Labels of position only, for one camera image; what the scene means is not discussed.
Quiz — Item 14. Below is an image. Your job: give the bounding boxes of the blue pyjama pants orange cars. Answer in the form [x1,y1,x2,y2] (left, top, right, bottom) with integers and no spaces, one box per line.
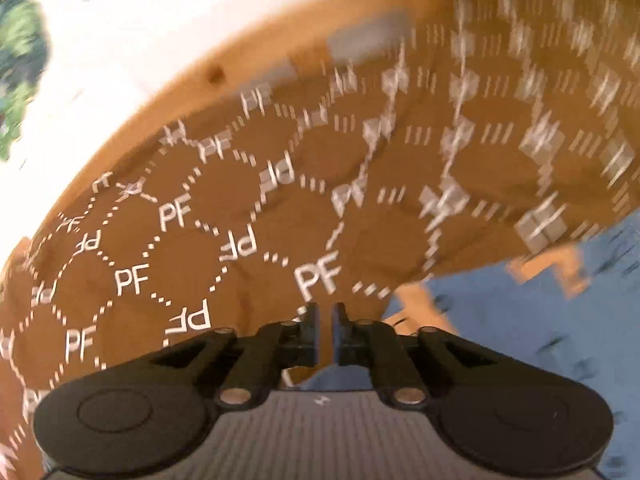
[299,211,640,480]

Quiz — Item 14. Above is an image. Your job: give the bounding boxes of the brown PF patterned blanket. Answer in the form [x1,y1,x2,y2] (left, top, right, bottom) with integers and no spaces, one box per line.
[1,0,639,479]

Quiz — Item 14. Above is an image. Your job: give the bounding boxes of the blond anime character poster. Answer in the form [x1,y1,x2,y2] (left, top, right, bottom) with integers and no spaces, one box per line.
[0,0,50,162]

